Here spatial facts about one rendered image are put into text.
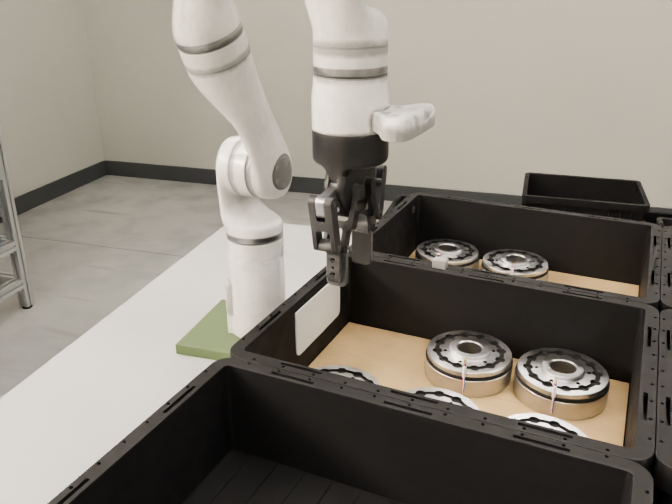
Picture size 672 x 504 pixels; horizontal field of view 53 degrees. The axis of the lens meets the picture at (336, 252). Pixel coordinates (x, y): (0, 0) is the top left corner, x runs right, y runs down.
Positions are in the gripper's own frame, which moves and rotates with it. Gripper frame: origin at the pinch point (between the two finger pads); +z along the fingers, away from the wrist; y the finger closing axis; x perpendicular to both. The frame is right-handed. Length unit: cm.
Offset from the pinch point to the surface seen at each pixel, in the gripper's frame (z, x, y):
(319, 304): 10.4, -7.7, -7.3
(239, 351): 7.3, -7.5, 10.5
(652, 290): 7.7, 29.3, -23.5
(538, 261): 14.9, 12.8, -43.3
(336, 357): 17.5, -5.4, -7.4
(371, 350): 17.5, -2.1, -11.0
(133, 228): 101, -223, -198
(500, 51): 14, -60, -316
